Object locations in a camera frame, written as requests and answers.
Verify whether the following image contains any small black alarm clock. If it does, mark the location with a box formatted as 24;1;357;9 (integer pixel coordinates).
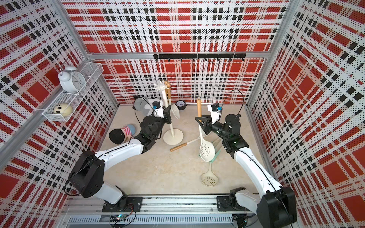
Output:
175;100;186;111

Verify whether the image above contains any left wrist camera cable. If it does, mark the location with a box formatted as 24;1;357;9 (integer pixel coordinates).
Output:
133;96;156;126

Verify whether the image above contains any grey white plush toy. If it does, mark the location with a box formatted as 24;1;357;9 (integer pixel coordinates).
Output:
134;96;159;116

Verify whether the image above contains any cream utensil rack stand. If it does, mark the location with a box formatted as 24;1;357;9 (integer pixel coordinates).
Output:
154;81;183;145

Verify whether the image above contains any white alarm clock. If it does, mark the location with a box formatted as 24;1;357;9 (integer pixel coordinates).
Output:
58;66;86;94

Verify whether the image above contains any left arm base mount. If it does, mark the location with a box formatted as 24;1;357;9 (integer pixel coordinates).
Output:
102;196;143;212

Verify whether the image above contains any white wire shelf basket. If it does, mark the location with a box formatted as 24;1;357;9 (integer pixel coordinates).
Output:
42;62;104;122

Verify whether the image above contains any skimmer wooden handle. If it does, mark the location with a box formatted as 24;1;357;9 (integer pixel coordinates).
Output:
170;104;180;119
196;99;215;162
164;81;172;105

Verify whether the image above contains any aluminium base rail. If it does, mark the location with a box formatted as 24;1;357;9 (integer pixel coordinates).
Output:
56;194;261;228

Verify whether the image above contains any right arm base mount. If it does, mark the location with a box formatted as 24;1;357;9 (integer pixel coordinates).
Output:
216;196;250;212

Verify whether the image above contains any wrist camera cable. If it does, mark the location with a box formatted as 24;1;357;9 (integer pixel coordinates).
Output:
133;96;156;126
221;89;245;120

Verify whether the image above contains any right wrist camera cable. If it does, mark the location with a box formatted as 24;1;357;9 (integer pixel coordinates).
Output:
221;89;245;120

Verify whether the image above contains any cream round face ball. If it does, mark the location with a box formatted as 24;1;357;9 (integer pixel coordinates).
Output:
53;103;73;117

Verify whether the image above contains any small doll black hat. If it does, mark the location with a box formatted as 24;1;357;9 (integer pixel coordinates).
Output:
109;124;136;144

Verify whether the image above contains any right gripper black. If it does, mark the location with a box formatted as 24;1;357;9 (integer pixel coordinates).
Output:
196;115;230;140

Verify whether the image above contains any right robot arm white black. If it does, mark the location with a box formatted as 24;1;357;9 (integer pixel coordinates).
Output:
195;114;297;228

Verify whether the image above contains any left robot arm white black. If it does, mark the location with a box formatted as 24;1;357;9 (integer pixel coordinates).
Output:
68;106;172;207

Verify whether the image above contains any slotted spoon wooden handle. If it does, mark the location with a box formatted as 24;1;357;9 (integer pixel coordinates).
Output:
170;137;200;152

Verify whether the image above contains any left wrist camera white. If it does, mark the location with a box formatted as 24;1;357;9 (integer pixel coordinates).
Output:
152;100;164;118

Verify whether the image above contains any black wall hook rail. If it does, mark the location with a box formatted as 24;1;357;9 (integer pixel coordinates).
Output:
153;53;247;61

